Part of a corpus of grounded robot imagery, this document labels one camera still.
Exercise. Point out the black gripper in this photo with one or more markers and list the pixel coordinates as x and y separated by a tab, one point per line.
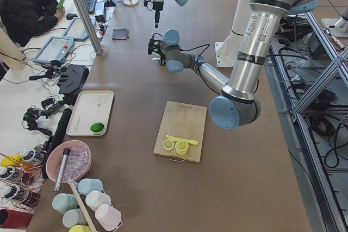
162	57
157	7

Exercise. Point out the pink ribbed bowl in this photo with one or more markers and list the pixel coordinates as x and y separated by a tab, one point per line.
78	161

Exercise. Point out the grey folded cloth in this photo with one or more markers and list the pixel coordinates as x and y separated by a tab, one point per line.
120	34

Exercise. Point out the wooden cutting board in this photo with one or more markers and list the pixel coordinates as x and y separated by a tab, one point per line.
184	121

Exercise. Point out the yellow plastic knife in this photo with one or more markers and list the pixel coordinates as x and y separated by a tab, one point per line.
176	139

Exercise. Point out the far teach pendant tablet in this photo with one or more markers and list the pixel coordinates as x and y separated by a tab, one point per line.
76	30

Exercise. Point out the teach pendant tablet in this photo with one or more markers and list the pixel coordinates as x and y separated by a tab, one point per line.
56	48
76	30

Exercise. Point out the lower lemon slice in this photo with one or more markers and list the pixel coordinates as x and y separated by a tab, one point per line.
168	144

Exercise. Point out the lemon slice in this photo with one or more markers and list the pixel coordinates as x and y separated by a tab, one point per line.
168	144
181	147

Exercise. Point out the upper lemon slice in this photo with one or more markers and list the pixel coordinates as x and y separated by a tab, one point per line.
181	147

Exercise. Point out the cream rabbit tray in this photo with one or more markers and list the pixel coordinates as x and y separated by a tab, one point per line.
90	107

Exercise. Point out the green lime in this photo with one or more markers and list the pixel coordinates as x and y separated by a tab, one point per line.
97	127

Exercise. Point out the near teach pendant tablet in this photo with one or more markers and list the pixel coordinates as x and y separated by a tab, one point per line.
56	48

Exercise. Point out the seated person in black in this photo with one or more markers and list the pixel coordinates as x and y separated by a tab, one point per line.
24	19

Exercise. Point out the metal cylinder tool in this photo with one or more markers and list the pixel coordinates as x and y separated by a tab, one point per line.
59	180

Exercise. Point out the light blue cup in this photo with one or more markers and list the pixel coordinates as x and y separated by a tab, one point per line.
87	185

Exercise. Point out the wooden stick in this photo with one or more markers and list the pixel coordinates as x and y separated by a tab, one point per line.
82	206

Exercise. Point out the white cup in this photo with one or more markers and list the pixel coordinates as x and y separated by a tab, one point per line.
96	198

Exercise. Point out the pink cup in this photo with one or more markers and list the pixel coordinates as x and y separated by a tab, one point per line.
108	217

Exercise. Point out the green cup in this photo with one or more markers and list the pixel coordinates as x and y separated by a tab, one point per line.
64	202

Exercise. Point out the pale blue cup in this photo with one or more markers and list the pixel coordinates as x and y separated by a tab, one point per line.
73	217

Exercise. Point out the yellow cup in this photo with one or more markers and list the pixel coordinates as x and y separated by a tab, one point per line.
80	228

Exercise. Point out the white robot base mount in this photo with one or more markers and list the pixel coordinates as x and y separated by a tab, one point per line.
223	54

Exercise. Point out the aluminium frame post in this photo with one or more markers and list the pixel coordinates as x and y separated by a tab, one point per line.
88	26

